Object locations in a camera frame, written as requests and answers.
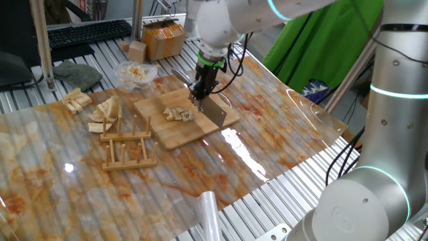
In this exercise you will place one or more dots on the clear plastic bag roll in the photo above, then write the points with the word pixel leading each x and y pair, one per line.
pixel 209 217

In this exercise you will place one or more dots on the black keyboard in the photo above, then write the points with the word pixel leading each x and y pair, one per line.
pixel 90 33

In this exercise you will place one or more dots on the black computer monitor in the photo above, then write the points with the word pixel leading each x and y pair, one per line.
pixel 16 33

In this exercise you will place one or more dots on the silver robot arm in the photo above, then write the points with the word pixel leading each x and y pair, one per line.
pixel 394 117

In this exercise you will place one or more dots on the steel cleaver knife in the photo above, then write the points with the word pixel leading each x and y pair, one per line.
pixel 215 112

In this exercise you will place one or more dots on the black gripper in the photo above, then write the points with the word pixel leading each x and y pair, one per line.
pixel 207 78

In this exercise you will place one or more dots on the aluminium frame post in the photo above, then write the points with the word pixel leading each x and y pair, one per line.
pixel 41 50
pixel 347 80
pixel 137 20

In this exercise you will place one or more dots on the wooden peg dish rack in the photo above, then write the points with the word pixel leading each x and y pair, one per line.
pixel 130 164

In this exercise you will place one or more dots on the grey green cloth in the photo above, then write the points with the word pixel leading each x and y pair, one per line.
pixel 78 75

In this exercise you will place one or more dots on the small wooden cube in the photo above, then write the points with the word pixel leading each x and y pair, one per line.
pixel 124 46

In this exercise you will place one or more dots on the marble pattern plastic mat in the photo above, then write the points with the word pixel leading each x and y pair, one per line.
pixel 100 201

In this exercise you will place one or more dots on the green ringed wrist flange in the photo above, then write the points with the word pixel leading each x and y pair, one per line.
pixel 210 63

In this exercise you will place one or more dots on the pale lotus root wedge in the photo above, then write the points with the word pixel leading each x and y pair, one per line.
pixel 95 118

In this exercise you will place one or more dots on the diced lotus root heap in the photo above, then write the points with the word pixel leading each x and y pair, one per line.
pixel 135 72

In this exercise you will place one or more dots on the thin lotus root slice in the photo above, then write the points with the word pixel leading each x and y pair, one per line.
pixel 179 118
pixel 167 111
pixel 170 117
pixel 190 118
pixel 191 112
pixel 184 112
pixel 176 111

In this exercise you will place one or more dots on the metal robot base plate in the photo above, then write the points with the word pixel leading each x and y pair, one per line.
pixel 272 234

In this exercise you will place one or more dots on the taped cardboard box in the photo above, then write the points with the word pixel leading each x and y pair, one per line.
pixel 164 41

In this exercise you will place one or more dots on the blue patterned bag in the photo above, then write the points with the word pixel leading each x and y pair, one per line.
pixel 314 92

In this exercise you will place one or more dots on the bamboo cutting board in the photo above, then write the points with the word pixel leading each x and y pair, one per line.
pixel 174 134

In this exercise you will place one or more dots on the wooden block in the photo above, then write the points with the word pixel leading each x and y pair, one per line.
pixel 137 53

